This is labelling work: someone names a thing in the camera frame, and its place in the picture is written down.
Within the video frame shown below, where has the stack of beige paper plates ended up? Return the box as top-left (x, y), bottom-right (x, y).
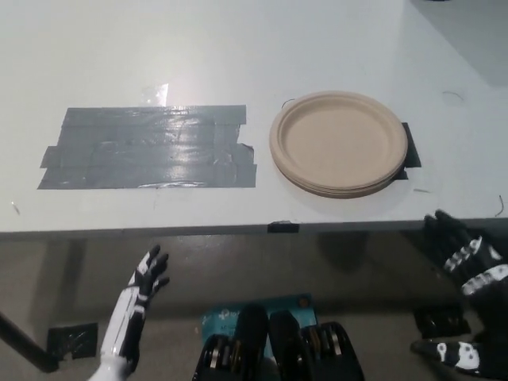
top-left (268, 90), bottom-right (409, 198)

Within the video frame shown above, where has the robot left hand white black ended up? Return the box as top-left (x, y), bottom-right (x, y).
top-left (98, 244), bottom-right (171, 364)

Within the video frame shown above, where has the black floor tape patch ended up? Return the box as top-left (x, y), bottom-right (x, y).
top-left (47, 321), bottom-right (99, 360)
top-left (414, 308), bottom-right (473, 340)

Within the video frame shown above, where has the small black tape strip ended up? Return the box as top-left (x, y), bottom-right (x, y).
top-left (267, 220), bottom-right (301, 234)

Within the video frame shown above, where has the black tape patch square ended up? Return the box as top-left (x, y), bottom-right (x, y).
top-left (391, 121), bottom-right (422, 182)

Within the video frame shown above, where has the robot right hand white black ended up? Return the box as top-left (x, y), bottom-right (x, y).
top-left (410, 209), bottom-right (508, 381)

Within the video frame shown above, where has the teal router box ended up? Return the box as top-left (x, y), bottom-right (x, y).
top-left (200, 293), bottom-right (318, 354)

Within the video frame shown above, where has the clear tape piece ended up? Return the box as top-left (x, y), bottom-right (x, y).
top-left (141, 83), bottom-right (170, 106)

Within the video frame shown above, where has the black table leg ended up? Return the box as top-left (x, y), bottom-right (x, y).
top-left (0, 311), bottom-right (60, 374)

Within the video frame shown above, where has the grey duct tape patch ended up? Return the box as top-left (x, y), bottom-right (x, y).
top-left (37, 104), bottom-right (258, 191)

